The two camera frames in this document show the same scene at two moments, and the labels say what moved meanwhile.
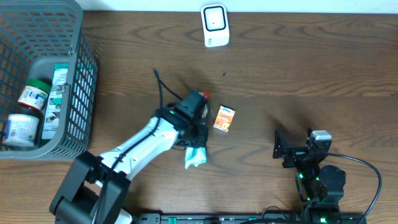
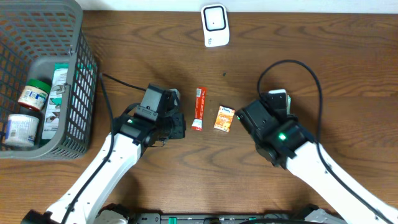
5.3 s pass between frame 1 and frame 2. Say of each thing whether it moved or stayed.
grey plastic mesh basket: stayed
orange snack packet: stayed
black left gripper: moved
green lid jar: stayed
